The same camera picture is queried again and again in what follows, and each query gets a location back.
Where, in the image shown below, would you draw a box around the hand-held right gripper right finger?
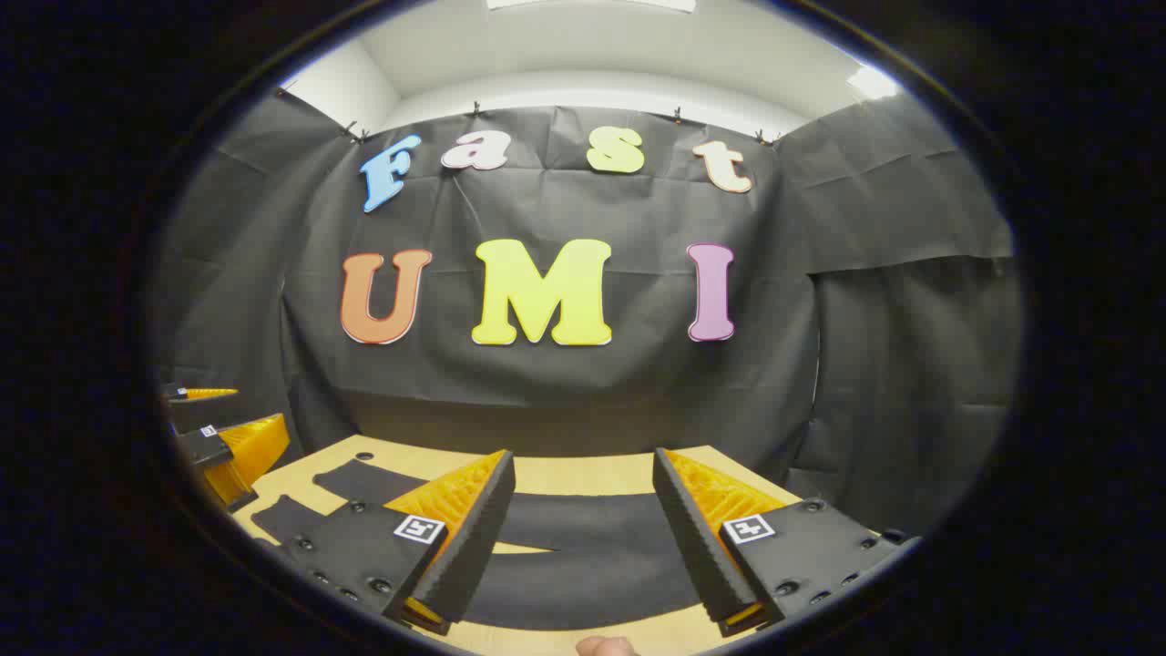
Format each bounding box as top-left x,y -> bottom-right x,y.
652,447 -> 921,639

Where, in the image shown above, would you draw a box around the black backdrop cloth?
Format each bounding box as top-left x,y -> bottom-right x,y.
150,87 -> 1026,538

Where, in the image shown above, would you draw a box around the white ceiling light panel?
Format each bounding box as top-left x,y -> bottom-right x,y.
847,66 -> 903,99

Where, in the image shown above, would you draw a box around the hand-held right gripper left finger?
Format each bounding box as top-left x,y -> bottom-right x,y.
271,448 -> 517,636

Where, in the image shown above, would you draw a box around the dark blue jeans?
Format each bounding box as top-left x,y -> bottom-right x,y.
251,458 -> 721,630

